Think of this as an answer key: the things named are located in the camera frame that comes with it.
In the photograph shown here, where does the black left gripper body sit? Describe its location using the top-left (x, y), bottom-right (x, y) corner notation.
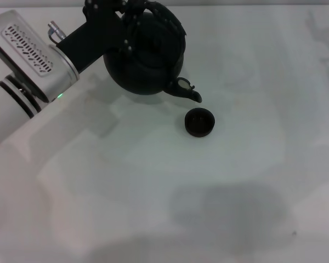
top-left (56, 11), bottom-right (127, 74)

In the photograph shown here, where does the black round teapot with handle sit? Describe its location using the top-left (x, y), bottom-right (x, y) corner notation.
top-left (102, 0), bottom-right (203, 104)

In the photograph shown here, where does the small black teacup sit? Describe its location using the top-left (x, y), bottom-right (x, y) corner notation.
top-left (184, 107), bottom-right (217, 139)

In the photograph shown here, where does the silver left arm cable connector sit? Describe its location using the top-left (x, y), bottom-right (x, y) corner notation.
top-left (47, 21), bottom-right (69, 44)

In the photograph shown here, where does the silver vented left wrist camera box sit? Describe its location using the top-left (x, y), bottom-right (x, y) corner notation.
top-left (0, 9), bottom-right (59, 104)

